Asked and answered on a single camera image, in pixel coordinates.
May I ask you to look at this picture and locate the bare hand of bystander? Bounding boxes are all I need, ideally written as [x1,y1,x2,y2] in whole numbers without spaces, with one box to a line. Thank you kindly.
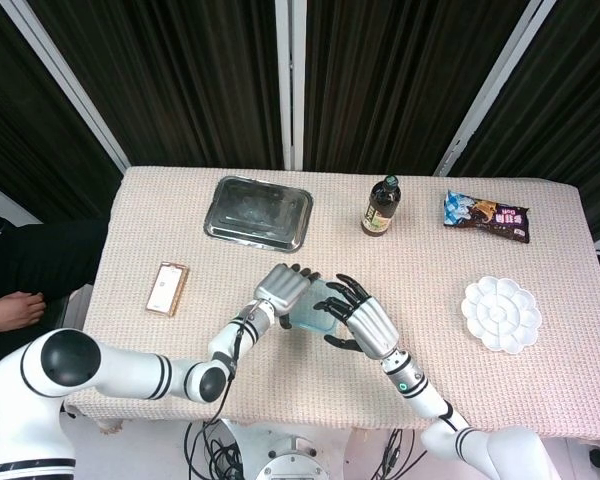
[0,290,47,342]

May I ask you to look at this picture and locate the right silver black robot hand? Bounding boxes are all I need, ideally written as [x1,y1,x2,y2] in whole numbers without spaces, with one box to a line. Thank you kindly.
[313,273,401,361]

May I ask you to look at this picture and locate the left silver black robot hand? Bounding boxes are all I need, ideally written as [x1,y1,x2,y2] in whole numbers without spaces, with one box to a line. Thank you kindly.
[253,263,323,330]

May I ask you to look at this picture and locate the translucent blue cup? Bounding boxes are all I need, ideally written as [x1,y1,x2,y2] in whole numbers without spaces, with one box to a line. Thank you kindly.
[293,277,340,332]

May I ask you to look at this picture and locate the clear light-blue plastic container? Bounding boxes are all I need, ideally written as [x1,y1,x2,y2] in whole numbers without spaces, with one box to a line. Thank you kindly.
[292,304,341,336]

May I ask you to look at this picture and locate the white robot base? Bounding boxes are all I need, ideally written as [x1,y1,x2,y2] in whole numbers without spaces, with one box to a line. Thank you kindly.
[186,417,352,480]

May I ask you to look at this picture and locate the small tan box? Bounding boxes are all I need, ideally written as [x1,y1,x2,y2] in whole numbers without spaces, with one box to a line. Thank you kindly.
[145,262,191,319]

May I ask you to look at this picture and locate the black sleeve of bystander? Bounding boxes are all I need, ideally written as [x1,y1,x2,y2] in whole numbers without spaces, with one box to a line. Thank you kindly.
[0,216,113,307]

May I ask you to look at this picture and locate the pink waffle-weave tablecloth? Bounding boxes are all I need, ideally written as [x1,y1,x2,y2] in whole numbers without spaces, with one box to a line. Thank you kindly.
[62,165,600,442]

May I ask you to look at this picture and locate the rectangular steel tray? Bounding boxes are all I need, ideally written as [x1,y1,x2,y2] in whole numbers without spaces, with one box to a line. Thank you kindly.
[202,175,315,253]

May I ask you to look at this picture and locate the dark glass sauce bottle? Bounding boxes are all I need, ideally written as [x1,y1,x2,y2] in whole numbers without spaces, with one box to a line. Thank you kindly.
[360,173,403,239]

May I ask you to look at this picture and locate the white flower-shaped paint palette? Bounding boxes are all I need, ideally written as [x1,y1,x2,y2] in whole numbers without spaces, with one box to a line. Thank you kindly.
[460,274,543,356]

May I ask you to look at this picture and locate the brown and blue snack bag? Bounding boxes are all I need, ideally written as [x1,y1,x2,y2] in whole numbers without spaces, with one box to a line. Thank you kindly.
[442,189,532,245]

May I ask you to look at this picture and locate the black curtain panel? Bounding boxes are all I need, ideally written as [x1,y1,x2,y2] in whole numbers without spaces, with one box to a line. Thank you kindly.
[27,0,286,171]
[303,0,527,176]
[0,0,124,227]
[449,0,600,242]

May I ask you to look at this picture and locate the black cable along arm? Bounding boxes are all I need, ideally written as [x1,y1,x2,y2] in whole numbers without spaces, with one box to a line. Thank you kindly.
[199,304,257,437]

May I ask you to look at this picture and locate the black cable bundle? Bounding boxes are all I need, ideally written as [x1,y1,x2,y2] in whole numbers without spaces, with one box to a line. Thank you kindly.
[378,428,429,480]
[183,422,247,480]

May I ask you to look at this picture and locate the white frame post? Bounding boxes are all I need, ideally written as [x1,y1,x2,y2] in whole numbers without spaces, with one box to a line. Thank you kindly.
[431,0,559,178]
[274,0,308,172]
[0,0,132,172]

